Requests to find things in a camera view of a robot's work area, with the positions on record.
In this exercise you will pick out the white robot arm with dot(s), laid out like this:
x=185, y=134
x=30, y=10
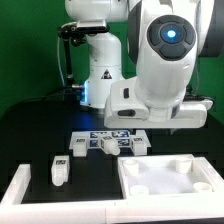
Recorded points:
x=142, y=57

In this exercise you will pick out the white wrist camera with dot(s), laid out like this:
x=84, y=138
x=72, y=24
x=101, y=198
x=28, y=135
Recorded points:
x=123, y=100

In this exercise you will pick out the white square tabletop part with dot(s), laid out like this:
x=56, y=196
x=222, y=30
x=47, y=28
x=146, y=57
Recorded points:
x=167, y=175

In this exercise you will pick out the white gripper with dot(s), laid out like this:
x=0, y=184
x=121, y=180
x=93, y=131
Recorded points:
x=189, y=115

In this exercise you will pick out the white tag sheet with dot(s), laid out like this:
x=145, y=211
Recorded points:
x=123, y=137

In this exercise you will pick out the white U-shaped fence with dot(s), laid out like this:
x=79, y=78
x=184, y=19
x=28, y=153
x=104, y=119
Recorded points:
x=139, y=209

